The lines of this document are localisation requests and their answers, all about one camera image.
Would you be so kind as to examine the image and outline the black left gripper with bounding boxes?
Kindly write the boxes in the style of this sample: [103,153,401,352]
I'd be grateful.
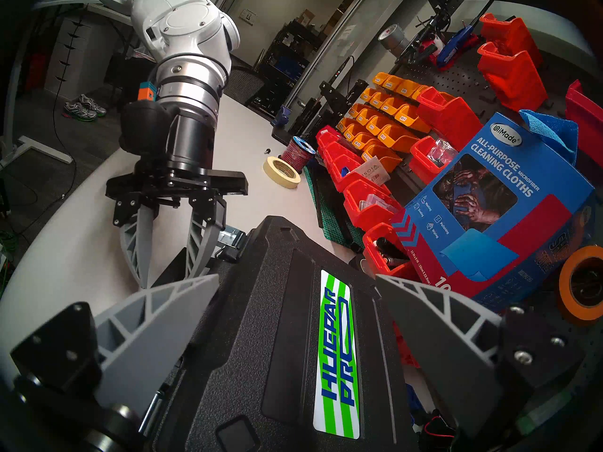
[106,113,249,290]

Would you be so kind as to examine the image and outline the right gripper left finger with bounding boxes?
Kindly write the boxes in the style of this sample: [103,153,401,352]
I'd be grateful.
[9,274,220,419]

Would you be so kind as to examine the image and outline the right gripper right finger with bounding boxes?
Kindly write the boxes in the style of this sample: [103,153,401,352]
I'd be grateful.
[375,274,586,438]

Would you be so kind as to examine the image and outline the black plastic tool box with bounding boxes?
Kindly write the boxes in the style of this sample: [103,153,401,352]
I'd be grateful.
[151,216,421,452]

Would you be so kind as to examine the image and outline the blue cleaning cloths box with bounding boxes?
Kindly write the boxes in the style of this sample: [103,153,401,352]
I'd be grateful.
[391,112,596,311]

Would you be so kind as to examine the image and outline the black metal tool stand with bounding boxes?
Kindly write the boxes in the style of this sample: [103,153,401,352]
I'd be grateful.
[287,56,369,137]

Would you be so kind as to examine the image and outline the blue cloth in dispenser box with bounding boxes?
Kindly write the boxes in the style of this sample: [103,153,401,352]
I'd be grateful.
[518,109,579,167]

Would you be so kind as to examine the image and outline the red hand tool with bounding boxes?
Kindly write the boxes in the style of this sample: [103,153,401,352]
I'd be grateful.
[418,36,446,60]

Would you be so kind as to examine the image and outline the beige masking tape roll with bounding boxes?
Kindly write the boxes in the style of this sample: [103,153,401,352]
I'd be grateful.
[262,156,302,189]

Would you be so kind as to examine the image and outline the orange tape reel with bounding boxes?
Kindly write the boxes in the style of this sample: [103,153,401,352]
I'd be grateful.
[556,245,603,327]

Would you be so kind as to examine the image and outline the grey running shoe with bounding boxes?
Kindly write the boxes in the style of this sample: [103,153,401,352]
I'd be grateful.
[64,100,98,123]
[79,93,107,117]

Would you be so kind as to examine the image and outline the green cutting mat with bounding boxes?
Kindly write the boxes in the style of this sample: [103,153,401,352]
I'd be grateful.
[303,165,364,250]

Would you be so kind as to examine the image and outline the white desk leg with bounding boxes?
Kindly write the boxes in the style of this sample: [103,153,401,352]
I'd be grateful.
[0,135,73,170]

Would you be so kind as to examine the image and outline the black office chair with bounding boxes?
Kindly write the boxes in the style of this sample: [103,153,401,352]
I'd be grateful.
[222,66,265,105]

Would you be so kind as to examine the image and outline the orange plastic bin with bag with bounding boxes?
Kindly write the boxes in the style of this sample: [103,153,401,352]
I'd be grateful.
[409,136,460,186]

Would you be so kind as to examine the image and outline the white labelled plastic bag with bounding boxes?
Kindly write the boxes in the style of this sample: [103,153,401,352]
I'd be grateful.
[352,157,391,186]

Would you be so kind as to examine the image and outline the white drawer cabinet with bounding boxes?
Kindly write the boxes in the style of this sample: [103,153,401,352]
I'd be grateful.
[43,16,118,101]

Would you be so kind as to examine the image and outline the black storage shelf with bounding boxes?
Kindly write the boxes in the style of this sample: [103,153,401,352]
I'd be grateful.
[249,20,326,120]

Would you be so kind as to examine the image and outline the red plastic bin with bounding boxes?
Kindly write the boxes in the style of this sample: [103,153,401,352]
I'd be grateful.
[564,79,603,168]

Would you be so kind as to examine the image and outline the yellow storage bins rack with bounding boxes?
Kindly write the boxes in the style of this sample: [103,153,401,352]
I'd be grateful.
[393,44,493,109]

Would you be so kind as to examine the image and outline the grey pipe piece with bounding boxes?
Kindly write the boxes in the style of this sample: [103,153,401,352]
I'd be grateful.
[378,24,410,52]

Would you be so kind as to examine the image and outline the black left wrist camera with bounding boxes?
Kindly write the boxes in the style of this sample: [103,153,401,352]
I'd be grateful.
[119,81,172,157]

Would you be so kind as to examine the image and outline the red wire spool blue label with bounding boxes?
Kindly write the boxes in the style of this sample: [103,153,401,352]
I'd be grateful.
[281,137,316,171]

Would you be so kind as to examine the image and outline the blue handled crimper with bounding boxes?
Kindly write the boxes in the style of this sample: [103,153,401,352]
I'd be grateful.
[436,24,477,66]

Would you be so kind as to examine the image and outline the large red wall bins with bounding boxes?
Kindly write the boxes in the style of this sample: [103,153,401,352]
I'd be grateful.
[471,13,603,127]

